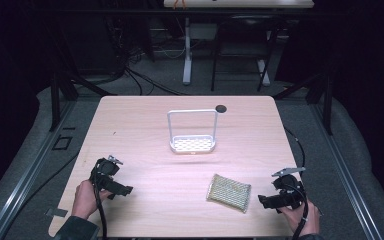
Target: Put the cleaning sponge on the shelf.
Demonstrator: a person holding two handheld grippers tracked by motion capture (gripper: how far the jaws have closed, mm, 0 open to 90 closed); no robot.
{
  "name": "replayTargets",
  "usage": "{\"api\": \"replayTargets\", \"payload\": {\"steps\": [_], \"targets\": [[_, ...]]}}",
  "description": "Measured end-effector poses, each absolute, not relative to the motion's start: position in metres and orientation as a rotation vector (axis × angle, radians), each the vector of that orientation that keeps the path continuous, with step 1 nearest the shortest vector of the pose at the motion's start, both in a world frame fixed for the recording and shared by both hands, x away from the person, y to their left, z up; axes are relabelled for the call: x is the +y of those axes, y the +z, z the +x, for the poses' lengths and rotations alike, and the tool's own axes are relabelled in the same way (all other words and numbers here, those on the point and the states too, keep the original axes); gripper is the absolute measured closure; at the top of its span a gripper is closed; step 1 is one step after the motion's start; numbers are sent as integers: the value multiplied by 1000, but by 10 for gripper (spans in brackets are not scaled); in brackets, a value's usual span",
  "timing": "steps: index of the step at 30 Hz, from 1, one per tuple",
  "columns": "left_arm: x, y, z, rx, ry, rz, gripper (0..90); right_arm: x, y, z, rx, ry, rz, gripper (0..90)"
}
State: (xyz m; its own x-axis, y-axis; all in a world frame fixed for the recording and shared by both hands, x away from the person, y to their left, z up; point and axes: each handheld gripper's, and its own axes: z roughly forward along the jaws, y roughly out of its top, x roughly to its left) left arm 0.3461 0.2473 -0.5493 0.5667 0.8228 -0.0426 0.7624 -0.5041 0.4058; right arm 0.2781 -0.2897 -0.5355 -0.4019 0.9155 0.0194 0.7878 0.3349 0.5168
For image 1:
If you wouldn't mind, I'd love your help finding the black chair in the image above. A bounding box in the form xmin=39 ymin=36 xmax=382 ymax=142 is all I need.
xmin=210 ymin=13 xmax=280 ymax=93

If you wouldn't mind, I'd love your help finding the grey tape piece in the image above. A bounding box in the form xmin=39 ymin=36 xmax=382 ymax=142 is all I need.
xmin=45 ymin=207 xmax=69 ymax=219

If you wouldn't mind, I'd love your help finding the bundle of floor cables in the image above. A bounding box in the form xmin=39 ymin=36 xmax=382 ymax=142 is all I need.
xmin=103 ymin=13 xmax=191 ymax=98

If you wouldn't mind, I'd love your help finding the yellow mesh sponge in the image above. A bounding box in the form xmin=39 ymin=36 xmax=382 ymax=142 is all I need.
xmin=205 ymin=173 xmax=252 ymax=214

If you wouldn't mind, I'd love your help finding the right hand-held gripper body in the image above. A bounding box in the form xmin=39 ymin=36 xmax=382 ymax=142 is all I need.
xmin=271 ymin=166 xmax=306 ymax=210

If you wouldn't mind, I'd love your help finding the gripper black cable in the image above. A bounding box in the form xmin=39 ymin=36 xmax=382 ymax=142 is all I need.
xmin=92 ymin=179 xmax=110 ymax=240
xmin=289 ymin=183 xmax=310 ymax=240

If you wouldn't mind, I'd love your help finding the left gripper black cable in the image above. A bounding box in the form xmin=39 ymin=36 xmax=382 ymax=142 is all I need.
xmin=92 ymin=179 xmax=110 ymax=240

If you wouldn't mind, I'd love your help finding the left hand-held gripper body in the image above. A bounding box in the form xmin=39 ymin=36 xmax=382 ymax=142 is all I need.
xmin=89 ymin=154 xmax=125 ymax=196

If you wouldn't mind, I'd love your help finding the thin black floor cable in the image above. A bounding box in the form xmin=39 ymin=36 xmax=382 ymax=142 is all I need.
xmin=3 ymin=150 xmax=82 ymax=239

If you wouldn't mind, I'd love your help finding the aluminium floor rail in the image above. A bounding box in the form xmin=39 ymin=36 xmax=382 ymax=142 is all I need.
xmin=0 ymin=99 xmax=78 ymax=240
xmin=308 ymin=103 xmax=384 ymax=240

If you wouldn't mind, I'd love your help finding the white sponge rack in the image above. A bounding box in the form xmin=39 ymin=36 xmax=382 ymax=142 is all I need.
xmin=166 ymin=108 xmax=219 ymax=155

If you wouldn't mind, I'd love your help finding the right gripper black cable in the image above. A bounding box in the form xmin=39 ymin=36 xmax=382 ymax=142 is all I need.
xmin=289 ymin=183 xmax=310 ymax=240

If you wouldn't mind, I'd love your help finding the white background desk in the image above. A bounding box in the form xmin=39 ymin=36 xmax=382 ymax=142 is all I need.
xmin=163 ymin=0 xmax=315 ymax=86

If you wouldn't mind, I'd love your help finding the black metal stand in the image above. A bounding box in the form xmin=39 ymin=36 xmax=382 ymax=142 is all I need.
xmin=47 ymin=71 xmax=118 ymax=133
xmin=272 ymin=71 xmax=335 ymax=136

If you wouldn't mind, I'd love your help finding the black tape square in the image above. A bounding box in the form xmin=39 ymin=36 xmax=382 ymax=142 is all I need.
xmin=51 ymin=135 xmax=74 ymax=152

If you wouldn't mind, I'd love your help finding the black cable beside table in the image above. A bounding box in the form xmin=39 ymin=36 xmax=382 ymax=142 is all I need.
xmin=283 ymin=125 xmax=307 ymax=170

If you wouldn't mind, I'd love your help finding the person's left hand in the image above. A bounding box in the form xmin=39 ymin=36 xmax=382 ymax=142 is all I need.
xmin=71 ymin=179 xmax=113 ymax=221

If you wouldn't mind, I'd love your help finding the person's right hand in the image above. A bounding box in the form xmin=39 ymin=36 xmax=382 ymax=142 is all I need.
xmin=277 ymin=197 xmax=322 ymax=238

